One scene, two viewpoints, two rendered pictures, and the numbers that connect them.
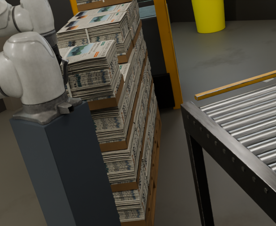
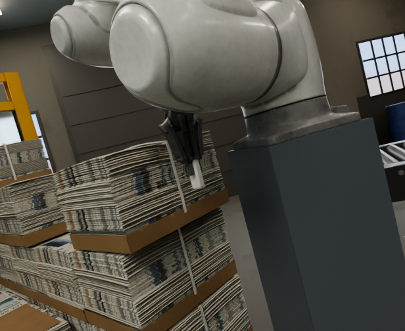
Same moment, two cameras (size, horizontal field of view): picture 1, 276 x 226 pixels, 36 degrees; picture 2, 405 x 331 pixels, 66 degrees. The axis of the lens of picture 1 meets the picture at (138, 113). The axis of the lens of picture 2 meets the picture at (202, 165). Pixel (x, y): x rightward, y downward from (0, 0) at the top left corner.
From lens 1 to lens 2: 157 cm
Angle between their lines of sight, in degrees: 58
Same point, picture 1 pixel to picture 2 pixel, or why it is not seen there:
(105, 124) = (211, 242)
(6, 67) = (285, 12)
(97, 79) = (206, 163)
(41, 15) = not seen: hidden behind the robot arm
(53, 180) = (377, 249)
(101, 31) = not seen: hidden behind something
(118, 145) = (228, 272)
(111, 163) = (224, 308)
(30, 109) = (316, 105)
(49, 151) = (379, 171)
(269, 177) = not seen: outside the picture
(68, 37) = (32, 188)
